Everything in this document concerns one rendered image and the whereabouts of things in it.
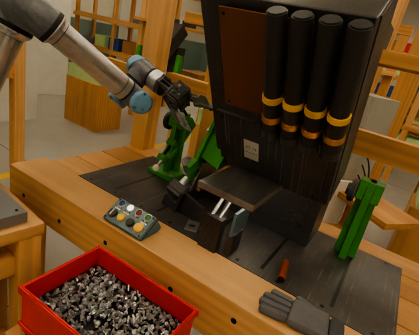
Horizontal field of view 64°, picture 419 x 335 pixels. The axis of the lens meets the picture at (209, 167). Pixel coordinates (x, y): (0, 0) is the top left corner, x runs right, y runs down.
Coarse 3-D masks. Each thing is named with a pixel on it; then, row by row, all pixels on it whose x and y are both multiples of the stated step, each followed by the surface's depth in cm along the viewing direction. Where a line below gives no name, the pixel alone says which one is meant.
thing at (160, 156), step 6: (192, 120) 139; (192, 126) 141; (186, 132) 141; (168, 138) 137; (186, 138) 141; (174, 144) 136; (168, 150) 136; (174, 150) 138; (162, 156) 134; (168, 156) 137; (174, 156) 138; (162, 162) 137; (168, 162) 136
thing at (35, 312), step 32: (96, 256) 85; (32, 288) 71; (64, 288) 75; (96, 288) 77; (128, 288) 80; (160, 288) 77; (32, 320) 69; (64, 320) 63; (96, 320) 70; (128, 320) 70; (160, 320) 73; (192, 320) 72
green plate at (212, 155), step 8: (208, 136) 101; (208, 144) 103; (216, 144) 102; (200, 152) 104; (208, 152) 104; (216, 152) 103; (200, 160) 108; (208, 160) 105; (216, 160) 103; (216, 168) 104
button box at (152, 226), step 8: (120, 200) 103; (120, 208) 101; (136, 208) 100; (104, 216) 100; (128, 216) 99; (136, 216) 98; (144, 216) 98; (152, 216) 98; (120, 224) 97; (144, 224) 96; (152, 224) 96; (128, 232) 95; (144, 232) 95; (152, 232) 98
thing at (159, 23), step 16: (160, 0) 144; (176, 0) 149; (160, 16) 146; (160, 32) 148; (144, 48) 154; (160, 48) 152; (160, 64) 156; (160, 96) 164; (208, 96) 142; (208, 112) 143; (144, 128) 164; (144, 144) 167
